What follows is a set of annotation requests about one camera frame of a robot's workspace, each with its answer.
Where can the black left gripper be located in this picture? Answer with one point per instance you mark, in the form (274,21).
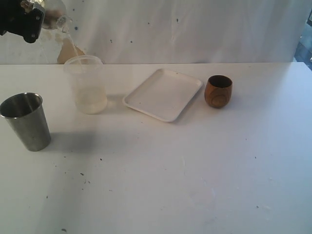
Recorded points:
(22,18)

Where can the clear plastic tumbler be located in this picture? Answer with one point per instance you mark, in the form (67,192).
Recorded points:
(47,4)

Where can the stainless steel cup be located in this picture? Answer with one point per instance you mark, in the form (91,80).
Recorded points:
(25,114)

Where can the brown wooden cup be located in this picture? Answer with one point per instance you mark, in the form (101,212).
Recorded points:
(218,91)

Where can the clear dome lid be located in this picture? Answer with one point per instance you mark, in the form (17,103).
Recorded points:
(61,19)

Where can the translucent plastic container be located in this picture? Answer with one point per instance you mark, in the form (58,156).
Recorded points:
(87,83)

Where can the white rectangular tray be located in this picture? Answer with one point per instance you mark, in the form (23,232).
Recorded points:
(163,95)

